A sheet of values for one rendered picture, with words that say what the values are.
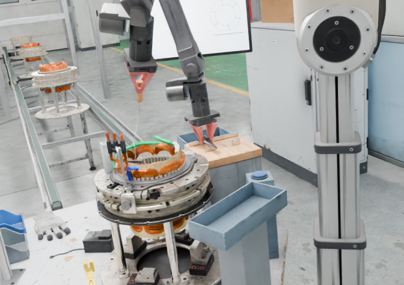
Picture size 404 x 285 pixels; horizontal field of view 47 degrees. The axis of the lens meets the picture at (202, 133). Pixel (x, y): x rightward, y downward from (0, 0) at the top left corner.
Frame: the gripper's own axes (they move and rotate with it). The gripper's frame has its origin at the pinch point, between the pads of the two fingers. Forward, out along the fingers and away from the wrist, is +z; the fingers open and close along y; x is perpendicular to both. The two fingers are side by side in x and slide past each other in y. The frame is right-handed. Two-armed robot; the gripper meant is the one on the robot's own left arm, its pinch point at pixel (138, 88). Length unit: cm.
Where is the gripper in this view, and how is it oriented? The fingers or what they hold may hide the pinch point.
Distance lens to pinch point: 124.1
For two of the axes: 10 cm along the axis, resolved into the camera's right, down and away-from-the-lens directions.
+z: -1.2, 8.1, 5.7
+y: 3.2, 5.8, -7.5
